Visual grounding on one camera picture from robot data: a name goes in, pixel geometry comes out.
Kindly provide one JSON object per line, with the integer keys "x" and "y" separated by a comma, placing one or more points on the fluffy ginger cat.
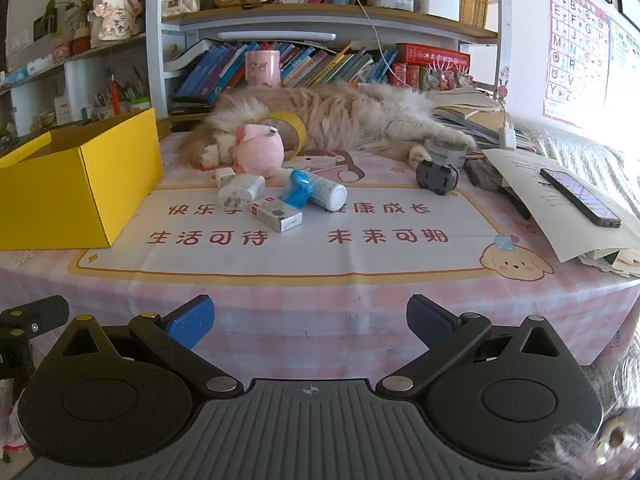
{"x": 350, "y": 115}

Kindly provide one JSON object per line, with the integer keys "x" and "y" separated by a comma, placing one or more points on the grey fluffy item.
{"x": 610, "y": 440}

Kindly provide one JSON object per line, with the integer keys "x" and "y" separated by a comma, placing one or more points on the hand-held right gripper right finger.
{"x": 427, "y": 316}

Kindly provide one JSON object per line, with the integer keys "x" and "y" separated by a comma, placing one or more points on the white side shelf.
{"x": 100, "y": 52}

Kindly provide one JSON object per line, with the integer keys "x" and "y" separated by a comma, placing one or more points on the black toy car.
{"x": 437, "y": 176}

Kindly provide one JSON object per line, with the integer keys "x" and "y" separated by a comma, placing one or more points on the black smartphone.
{"x": 580, "y": 197}

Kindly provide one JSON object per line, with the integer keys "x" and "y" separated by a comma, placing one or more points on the white pen holder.
{"x": 437, "y": 2}

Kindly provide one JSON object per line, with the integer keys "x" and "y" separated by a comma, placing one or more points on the small white cube charger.
{"x": 224, "y": 176}

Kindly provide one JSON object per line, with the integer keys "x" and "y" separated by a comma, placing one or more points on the small plastic bottle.
{"x": 329, "y": 192}

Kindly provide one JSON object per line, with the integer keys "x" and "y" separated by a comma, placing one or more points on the row of leaning books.
{"x": 325, "y": 65}

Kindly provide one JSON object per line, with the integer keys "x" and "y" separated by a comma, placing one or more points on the floral plush doll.
{"x": 117, "y": 12}

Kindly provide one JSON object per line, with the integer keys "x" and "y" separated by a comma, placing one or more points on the alphabet wall poster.
{"x": 575, "y": 50}

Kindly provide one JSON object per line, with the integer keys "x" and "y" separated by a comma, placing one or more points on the grey striped blanket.
{"x": 580, "y": 155}

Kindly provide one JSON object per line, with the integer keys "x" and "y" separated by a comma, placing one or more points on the yellow cardboard box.
{"x": 120, "y": 185}

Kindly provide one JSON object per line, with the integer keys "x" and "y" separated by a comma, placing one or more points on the white usb charger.
{"x": 506, "y": 136}

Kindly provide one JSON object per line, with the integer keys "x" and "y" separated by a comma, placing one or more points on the pink printed cup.
{"x": 262, "y": 67}

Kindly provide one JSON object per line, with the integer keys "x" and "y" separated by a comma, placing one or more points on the pink plush toy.
{"x": 260, "y": 152}

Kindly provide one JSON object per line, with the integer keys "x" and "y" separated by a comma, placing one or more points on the grey tape roll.
{"x": 445, "y": 152}

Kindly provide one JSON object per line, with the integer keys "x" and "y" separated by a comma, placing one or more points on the pink cloth covered desktop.
{"x": 300, "y": 280}

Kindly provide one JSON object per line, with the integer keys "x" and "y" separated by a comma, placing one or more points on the small white box red label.
{"x": 275, "y": 215}

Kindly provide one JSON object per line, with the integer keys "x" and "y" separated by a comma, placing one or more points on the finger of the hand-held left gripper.
{"x": 40, "y": 316}

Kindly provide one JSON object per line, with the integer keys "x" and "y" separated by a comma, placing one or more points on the white bookshelf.
{"x": 280, "y": 22}

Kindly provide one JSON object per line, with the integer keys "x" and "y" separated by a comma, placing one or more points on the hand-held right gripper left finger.
{"x": 192, "y": 317}

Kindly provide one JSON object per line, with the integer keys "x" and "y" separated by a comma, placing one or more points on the stack of notebooks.
{"x": 470, "y": 115}

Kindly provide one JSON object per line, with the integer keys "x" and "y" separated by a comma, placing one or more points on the white paper sheet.
{"x": 530, "y": 195}

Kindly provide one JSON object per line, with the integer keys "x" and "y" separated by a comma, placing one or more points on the blue plastic packet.
{"x": 298, "y": 187}

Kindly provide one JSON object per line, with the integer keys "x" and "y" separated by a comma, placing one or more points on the white plug adapter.
{"x": 242, "y": 191}

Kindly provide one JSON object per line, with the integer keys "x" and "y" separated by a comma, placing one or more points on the yellow tape roll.
{"x": 300, "y": 132}

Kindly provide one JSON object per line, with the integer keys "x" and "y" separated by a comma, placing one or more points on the thick red book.
{"x": 432, "y": 55}

